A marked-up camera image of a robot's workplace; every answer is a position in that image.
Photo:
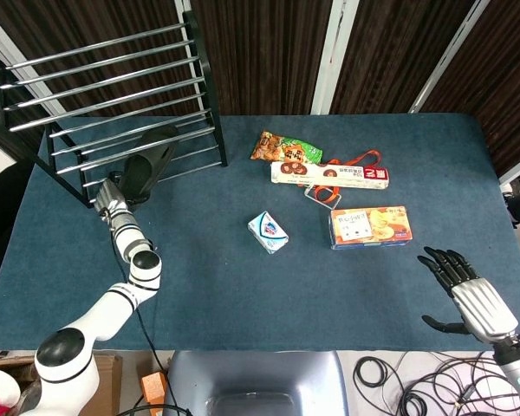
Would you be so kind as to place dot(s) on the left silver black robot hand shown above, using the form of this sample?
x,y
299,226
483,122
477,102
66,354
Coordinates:
x,y
110,197

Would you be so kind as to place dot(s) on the blue table cloth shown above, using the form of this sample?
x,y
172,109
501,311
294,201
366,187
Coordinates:
x,y
260,303

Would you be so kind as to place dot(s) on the orange blue cracker box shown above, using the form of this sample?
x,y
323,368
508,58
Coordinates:
x,y
372,227

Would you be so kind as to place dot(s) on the orange green snack bag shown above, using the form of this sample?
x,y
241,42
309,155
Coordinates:
x,y
286,147

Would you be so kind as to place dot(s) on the orange foam block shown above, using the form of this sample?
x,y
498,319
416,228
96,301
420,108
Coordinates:
x,y
154,385

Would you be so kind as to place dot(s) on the clear plastic badge holder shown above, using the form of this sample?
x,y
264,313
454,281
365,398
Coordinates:
x,y
336,200

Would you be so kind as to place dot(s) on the long white cookie box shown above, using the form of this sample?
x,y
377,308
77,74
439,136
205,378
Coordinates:
x,y
329,175

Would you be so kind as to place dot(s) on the white blue soap box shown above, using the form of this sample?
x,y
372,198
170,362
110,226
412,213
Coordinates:
x,y
268,232

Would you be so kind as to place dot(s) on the brown slatted folding screen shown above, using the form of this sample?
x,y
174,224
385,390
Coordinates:
x,y
264,56

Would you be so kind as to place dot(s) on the black chrome shoe rack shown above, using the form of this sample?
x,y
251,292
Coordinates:
x,y
208,86

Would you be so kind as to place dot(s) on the grey robot torso base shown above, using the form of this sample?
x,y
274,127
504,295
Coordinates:
x,y
255,381

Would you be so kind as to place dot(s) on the black rubber slipper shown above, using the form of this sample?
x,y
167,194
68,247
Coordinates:
x,y
143,169

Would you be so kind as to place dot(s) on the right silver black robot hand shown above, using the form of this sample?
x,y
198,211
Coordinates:
x,y
485,307

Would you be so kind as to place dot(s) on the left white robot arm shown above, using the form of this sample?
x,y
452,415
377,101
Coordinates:
x,y
69,359

